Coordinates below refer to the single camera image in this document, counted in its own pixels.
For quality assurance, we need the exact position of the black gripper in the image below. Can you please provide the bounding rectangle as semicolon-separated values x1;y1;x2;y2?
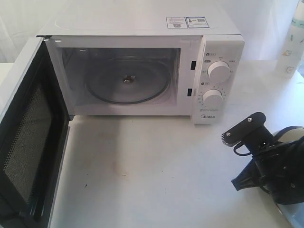
231;136;304;204

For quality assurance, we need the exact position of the upper white control knob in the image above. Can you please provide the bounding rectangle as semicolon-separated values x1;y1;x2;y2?
207;61;231;83

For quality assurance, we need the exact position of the steel bowl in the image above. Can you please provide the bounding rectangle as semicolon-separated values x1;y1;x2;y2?
271;126;304;145

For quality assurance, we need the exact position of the glass turntable plate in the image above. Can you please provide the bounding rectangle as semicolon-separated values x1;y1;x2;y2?
85;56;171;105

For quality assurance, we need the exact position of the white control knob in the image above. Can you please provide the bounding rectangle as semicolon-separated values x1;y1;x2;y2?
207;61;231;83
202;89;223;109

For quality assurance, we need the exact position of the white microwave door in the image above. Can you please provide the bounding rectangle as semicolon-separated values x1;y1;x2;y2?
0;37;70;228

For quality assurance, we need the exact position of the lower white control knob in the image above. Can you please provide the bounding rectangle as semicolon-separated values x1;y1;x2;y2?
202;89;223;109

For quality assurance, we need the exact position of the white microwave oven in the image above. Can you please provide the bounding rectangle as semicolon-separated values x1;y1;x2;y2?
38;0;245;124

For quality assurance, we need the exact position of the white patterned bottle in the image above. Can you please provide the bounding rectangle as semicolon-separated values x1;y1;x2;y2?
275;0;304;78

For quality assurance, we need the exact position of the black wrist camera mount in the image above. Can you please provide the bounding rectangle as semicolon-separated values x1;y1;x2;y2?
221;112;274;151

